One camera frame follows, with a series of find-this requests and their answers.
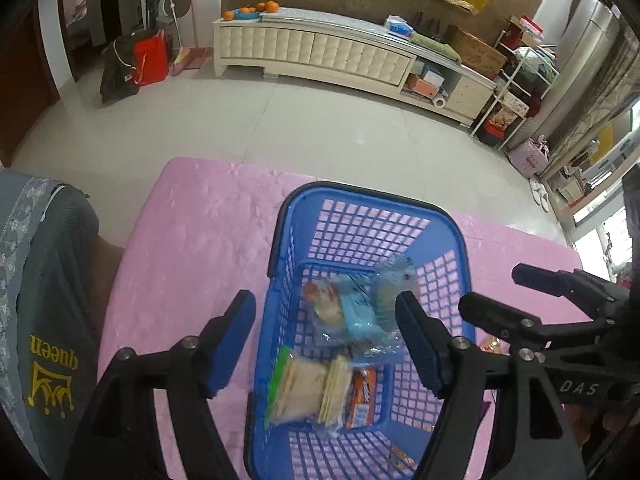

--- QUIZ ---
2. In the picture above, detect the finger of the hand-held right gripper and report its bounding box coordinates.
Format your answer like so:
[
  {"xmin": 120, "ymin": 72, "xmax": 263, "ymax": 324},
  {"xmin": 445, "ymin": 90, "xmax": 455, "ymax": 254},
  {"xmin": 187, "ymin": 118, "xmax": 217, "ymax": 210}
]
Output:
[
  {"xmin": 511, "ymin": 263, "xmax": 617, "ymax": 312},
  {"xmin": 459, "ymin": 292, "xmax": 546, "ymax": 350}
]

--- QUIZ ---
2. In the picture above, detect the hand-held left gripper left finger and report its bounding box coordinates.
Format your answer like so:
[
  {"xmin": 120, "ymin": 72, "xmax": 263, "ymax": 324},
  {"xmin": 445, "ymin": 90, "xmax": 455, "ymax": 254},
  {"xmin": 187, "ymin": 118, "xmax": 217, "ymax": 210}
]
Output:
[{"xmin": 65, "ymin": 290, "xmax": 257, "ymax": 480}]

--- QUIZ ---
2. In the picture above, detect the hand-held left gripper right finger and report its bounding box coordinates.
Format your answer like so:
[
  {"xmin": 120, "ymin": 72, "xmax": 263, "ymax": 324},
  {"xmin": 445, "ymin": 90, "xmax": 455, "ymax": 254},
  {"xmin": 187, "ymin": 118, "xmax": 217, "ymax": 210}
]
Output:
[{"xmin": 395, "ymin": 291, "xmax": 588, "ymax": 480}]

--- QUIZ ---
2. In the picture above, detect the orange cookie packet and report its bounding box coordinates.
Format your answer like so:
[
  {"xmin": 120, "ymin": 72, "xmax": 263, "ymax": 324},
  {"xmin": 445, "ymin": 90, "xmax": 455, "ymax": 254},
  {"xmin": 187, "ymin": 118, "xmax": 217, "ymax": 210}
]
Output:
[{"xmin": 477, "ymin": 336, "xmax": 508, "ymax": 357}]

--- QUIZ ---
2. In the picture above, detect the light blue packet orange picture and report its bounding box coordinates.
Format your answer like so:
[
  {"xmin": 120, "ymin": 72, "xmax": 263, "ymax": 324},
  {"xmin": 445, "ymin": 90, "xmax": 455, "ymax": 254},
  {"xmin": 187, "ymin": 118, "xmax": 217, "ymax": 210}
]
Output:
[{"xmin": 304, "ymin": 280, "xmax": 388, "ymax": 348}]

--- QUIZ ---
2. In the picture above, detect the orange bar wrapper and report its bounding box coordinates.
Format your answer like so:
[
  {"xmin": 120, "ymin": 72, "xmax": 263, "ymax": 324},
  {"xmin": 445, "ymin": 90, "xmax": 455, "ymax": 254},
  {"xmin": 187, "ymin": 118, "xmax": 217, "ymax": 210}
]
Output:
[{"xmin": 345, "ymin": 366, "xmax": 378, "ymax": 430}]

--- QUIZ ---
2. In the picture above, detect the teal striped snack packet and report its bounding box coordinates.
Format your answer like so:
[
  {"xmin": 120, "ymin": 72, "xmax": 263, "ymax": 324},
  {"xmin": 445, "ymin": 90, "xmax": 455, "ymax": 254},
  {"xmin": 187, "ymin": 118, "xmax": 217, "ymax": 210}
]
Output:
[{"xmin": 372, "ymin": 255, "xmax": 422, "ymax": 311}]

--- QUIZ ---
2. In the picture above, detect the long cracker packet green edge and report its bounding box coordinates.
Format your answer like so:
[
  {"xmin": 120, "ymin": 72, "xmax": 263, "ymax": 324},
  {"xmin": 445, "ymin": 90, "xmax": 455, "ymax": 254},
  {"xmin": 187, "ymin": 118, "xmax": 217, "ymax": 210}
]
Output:
[{"xmin": 265, "ymin": 346, "xmax": 331, "ymax": 428}]

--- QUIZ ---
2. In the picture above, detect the blue plastic basket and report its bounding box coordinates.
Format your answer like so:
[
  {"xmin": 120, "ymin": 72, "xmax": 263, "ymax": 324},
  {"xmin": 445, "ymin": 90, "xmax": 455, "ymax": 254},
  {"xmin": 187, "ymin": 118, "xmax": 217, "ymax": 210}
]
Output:
[{"xmin": 243, "ymin": 181, "xmax": 476, "ymax": 480}]

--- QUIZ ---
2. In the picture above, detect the small cracker packet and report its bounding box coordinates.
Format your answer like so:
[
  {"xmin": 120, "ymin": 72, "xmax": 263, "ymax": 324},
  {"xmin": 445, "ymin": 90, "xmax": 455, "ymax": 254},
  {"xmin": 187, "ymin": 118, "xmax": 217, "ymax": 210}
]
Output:
[{"xmin": 315, "ymin": 355, "xmax": 353, "ymax": 433}]

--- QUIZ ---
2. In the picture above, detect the person's right hand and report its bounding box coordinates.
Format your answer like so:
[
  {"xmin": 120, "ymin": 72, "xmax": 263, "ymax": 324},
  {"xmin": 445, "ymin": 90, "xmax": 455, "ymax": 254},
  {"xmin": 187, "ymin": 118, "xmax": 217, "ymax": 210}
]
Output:
[{"xmin": 600, "ymin": 404, "xmax": 640, "ymax": 441}]

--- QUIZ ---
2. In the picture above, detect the pink quilted tablecloth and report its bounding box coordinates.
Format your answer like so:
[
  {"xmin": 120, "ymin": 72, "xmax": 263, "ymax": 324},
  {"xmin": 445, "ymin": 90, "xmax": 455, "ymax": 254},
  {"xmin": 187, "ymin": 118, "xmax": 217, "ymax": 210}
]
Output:
[{"xmin": 97, "ymin": 156, "xmax": 586, "ymax": 480}]

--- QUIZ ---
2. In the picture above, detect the pink tote bag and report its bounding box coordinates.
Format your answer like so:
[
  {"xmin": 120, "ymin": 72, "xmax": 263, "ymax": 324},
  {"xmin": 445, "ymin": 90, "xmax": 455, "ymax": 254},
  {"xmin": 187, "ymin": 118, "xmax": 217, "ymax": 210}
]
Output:
[{"xmin": 509, "ymin": 135, "xmax": 551, "ymax": 178}]

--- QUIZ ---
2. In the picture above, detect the orange snack box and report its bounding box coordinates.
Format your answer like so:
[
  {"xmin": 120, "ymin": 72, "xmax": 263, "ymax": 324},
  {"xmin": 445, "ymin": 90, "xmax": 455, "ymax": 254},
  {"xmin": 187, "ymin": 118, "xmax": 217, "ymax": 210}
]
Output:
[{"xmin": 487, "ymin": 107, "xmax": 518, "ymax": 136}]

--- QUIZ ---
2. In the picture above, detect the dark red cloth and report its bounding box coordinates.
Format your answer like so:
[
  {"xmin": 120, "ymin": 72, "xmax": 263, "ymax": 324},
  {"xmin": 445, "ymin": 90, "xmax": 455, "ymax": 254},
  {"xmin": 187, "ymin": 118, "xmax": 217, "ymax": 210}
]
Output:
[{"xmin": 525, "ymin": 87, "xmax": 547, "ymax": 118}]

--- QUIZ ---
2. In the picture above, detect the patterned beige curtain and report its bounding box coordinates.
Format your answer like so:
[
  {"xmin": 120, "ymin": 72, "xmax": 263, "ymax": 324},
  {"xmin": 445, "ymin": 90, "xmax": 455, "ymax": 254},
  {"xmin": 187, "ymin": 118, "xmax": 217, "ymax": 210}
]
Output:
[{"xmin": 545, "ymin": 25, "xmax": 640, "ymax": 171}]

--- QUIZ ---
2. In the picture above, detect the white metal rack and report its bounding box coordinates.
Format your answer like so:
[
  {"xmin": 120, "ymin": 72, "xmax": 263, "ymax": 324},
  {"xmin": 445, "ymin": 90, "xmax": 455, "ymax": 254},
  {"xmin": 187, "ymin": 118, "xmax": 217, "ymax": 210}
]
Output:
[{"xmin": 470, "ymin": 45, "xmax": 561, "ymax": 153}]

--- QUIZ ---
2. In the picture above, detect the teal box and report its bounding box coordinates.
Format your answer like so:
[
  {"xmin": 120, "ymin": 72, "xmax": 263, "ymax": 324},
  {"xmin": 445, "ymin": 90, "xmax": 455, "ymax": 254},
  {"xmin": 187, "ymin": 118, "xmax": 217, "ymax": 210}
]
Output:
[{"xmin": 417, "ymin": 62, "xmax": 446, "ymax": 86}]

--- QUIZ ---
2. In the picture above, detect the silver standing air conditioner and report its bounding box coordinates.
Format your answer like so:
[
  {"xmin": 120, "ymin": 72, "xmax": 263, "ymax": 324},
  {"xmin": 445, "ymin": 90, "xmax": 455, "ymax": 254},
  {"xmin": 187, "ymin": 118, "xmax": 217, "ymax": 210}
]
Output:
[{"xmin": 535, "ymin": 0, "xmax": 626, "ymax": 131}]

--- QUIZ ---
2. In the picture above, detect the brown cardboard box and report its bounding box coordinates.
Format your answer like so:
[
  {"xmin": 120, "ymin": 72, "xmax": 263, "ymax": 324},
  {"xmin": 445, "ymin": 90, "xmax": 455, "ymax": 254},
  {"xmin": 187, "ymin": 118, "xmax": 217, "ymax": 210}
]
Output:
[{"xmin": 445, "ymin": 25, "xmax": 508, "ymax": 78}]

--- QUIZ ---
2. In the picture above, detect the red white box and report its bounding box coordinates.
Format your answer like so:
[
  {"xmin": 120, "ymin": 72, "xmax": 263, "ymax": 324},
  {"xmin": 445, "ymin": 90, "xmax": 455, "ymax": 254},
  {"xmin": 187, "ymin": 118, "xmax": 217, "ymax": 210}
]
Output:
[{"xmin": 502, "ymin": 14, "xmax": 543, "ymax": 46}]

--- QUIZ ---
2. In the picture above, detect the green folded cloth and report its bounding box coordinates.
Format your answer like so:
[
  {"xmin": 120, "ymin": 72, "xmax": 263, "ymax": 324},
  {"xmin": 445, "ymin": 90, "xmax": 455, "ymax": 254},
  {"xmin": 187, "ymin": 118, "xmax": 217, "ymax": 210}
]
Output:
[{"xmin": 410, "ymin": 34, "xmax": 461, "ymax": 63}]

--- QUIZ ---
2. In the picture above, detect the black router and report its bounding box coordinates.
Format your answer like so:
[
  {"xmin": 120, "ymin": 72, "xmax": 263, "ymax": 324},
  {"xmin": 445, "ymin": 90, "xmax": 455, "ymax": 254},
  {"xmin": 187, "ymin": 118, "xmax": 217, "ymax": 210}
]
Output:
[{"xmin": 412, "ymin": 11, "xmax": 446, "ymax": 36}]

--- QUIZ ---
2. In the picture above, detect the pink broom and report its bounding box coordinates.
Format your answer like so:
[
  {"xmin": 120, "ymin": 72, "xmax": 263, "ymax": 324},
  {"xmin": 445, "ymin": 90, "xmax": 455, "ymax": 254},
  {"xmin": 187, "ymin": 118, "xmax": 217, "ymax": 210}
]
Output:
[{"xmin": 169, "ymin": 0, "xmax": 211, "ymax": 77}]

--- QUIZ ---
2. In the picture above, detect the black bag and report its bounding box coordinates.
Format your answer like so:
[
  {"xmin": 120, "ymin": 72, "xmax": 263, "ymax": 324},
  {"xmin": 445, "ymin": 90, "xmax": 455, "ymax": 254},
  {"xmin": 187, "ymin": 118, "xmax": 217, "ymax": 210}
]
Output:
[{"xmin": 99, "ymin": 35, "xmax": 141, "ymax": 105}]

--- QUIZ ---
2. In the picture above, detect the red bag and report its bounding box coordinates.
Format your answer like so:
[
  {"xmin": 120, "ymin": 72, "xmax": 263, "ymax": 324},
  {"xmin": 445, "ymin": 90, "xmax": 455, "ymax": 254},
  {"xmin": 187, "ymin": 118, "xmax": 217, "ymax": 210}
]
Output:
[{"xmin": 132, "ymin": 32, "xmax": 171, "ymax": 87}]

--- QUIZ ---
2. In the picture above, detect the cream tv cabinet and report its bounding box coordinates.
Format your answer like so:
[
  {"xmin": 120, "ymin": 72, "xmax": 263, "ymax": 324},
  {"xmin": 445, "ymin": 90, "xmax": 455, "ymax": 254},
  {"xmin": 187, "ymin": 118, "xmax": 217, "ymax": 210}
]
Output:
[{"xmin": 212, "ymin": 6, "xmax": 498, "ymax": 126}]

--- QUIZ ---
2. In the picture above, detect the brown wooden door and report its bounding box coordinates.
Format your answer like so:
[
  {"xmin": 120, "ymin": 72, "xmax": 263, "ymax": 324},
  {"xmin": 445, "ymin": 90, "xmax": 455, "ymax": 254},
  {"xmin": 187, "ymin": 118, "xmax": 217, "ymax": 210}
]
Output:
[{"xmin": 0, "ymin": 0, "xmax": 63, "ymax": 161}]

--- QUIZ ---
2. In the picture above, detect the black luggage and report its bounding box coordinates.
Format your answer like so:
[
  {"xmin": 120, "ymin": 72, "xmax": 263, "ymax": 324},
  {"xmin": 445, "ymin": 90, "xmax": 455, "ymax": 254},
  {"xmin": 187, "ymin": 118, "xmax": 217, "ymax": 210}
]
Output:
[{"xmin": 144, "ymin": 0, "xmax": 166, "ymax": 31}]

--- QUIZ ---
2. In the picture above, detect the round stand fan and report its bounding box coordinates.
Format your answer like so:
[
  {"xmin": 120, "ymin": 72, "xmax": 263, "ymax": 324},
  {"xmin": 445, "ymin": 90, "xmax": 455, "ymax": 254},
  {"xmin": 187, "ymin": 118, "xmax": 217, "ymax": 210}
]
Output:
[{"xmin": 166, "ymin": 0, "xmax": 194, "ymax": 53}]

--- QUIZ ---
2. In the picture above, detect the dark wooden door frame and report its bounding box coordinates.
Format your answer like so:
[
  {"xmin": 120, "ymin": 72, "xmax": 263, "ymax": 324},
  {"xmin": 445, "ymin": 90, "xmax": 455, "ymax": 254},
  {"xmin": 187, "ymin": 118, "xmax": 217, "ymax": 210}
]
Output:
[{"xmin": 57, "ymin": 0, "xmax": 123, "ymax": 83}]

